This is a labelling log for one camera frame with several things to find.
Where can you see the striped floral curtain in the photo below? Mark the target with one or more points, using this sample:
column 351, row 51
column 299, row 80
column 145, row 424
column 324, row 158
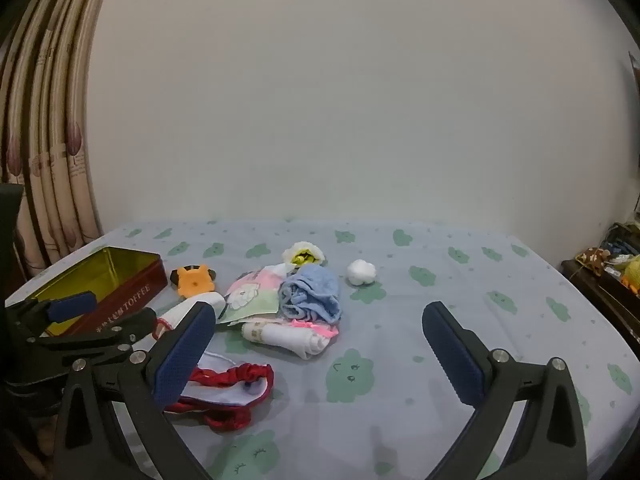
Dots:
column 50, row 160

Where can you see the white cotton ball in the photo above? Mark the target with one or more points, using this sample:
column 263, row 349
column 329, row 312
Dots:
column 361, row 272

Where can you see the blue towel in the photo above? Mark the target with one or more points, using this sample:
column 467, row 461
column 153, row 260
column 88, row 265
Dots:
column 315, row 290

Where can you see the white cloth red stitching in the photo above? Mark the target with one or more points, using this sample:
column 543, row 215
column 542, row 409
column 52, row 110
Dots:
column 210, row 300

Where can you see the yellow soft toy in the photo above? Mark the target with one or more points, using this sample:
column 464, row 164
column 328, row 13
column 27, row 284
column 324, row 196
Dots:
column 632, row 272

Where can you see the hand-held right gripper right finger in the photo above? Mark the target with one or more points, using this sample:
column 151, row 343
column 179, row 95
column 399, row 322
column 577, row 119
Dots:
column 450, row 355

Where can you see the red metal tin box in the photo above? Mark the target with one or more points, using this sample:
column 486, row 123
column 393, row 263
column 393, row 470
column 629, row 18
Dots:
column 135, row 300

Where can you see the white cloth red ruffled trim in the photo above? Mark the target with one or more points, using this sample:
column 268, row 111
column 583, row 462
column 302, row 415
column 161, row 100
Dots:
column 235, row 377

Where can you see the white rolled towel pink ribbon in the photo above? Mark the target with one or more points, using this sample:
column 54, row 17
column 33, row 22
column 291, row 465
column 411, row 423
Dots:
column 285, row 337

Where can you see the orange plush toy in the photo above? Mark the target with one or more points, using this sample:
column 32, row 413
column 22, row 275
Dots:
column 195, row 282

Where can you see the white and yellow fluffy scrunchie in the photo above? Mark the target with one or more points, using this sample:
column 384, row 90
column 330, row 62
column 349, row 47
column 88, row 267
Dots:
column 300, row 249

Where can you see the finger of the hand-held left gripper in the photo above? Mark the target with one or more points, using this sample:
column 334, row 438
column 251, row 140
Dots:
column 72, row 307
column 115, row 332

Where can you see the pastel printed cloth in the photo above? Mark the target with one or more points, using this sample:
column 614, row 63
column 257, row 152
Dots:
column 250, row 295

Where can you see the brown printed pouch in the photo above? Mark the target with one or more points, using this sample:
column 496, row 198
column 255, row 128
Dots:
column 594, row 259

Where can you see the blue bedsheet green cloud print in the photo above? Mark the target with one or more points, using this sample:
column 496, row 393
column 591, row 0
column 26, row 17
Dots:
column 390, row 350

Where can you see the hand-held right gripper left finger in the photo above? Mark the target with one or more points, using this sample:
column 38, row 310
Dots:
column 182, row 355

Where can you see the dark bag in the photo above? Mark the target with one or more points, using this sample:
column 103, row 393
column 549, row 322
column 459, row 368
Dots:
column 622, row 237

